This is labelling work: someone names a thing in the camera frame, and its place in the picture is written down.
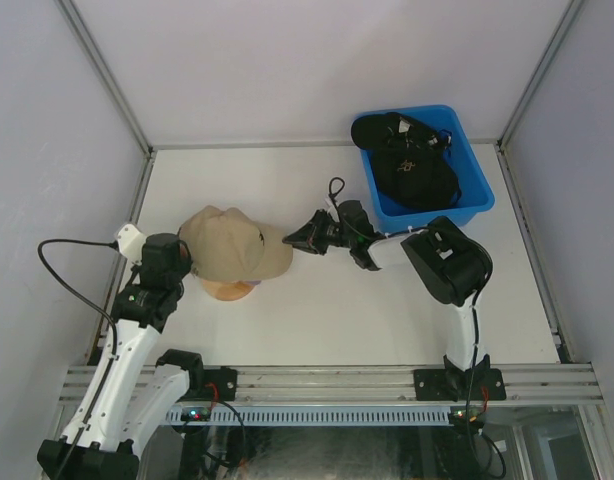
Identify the aluminium frame post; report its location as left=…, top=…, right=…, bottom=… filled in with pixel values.
left=55, top=0, right=153, bottom=158
left=497, top=0, right=588, bottom=150

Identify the aluminium front rail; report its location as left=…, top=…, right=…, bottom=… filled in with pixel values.
left=61, top=363, right=604, bottom=407

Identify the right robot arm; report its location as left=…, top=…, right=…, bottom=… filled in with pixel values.
left=283, top=200, right=493, bottom=400

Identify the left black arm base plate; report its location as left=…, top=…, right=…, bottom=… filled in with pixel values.
left=184, top=366, right=238, bottom=401

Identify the right black camera cable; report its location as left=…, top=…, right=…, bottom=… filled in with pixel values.
left=326, top=176, right=508, bottom=476

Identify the beige baseball cap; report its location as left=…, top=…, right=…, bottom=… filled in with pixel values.
left=178, top=206, right=293, bottom=283

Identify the right aluminium frame post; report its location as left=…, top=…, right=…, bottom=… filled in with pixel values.
left=497, top=0, right=588, bottom=150

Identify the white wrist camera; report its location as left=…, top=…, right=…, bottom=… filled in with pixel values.
left=325, top=198, right=338, bottom=218
left=116, top=223, right=147, bottom=265

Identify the black baseball cap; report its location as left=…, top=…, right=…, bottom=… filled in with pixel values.
left=350, top=112, right=452, bottom=151

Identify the black cap gold logo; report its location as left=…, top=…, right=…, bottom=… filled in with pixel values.
left=370, top=151, right=462, bottom=211

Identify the left aluminium frame post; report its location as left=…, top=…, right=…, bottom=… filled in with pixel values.
left=55, top=0, right=153, bottom=158

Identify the grey slotted cable duct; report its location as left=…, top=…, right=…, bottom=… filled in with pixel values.
left=164, top=405, right=451, bottom=427

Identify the blue plastic bin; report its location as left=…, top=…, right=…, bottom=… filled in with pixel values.
left=353, top=105, right=495, bottom=232

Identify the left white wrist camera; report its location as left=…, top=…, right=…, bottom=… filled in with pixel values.
left=116, top=223, right=147, bottom=265

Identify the black camera cable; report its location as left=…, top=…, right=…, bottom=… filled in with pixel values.
left=36, top=238, right=123, bottom=480
left=326, top=176, right=508, bottom=476

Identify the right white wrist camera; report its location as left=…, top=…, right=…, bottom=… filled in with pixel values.
left=325, top=198, right=338, bottom=218

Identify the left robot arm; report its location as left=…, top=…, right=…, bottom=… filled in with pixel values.
left=37, top=223, right=206, bottom=479

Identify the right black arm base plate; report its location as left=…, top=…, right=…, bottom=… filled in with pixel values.
left=413, top=368, right=507, bottom=402

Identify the wooden hat stand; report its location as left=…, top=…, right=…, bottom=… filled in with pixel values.
left=200, top=279, right=255, bottom=302

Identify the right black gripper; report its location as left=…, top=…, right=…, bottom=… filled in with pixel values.
left=285, top=209, right=356, bottom=256

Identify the left black camera cable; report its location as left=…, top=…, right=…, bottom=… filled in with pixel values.
left=36, top=238, right=123, bottom=480

